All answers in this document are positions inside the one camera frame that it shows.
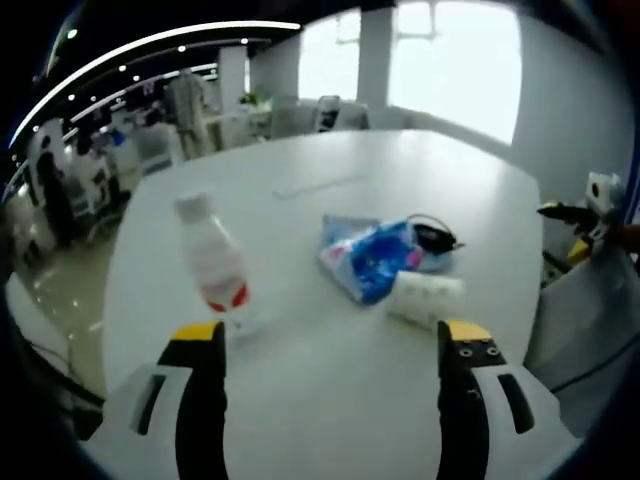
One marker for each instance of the green potted plant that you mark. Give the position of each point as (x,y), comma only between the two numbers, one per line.
(249,98)

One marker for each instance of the curved ceiling light strip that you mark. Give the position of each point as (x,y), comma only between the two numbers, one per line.
(150,42)

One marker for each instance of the clear bottle item red label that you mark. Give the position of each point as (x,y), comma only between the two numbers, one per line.
(215,260)

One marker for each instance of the white mesh office chair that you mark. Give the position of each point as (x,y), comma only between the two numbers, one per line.
(590,310)

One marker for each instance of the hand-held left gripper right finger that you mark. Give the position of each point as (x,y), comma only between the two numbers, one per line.
(462,400)

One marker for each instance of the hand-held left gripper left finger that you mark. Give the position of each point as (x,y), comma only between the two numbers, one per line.
(200,400)

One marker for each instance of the white round tabletop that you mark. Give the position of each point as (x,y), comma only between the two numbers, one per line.
(325,380)

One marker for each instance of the white paper cup item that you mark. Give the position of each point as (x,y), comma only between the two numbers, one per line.
(425,297)

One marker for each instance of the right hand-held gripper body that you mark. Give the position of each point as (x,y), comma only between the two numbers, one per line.
(602,192)

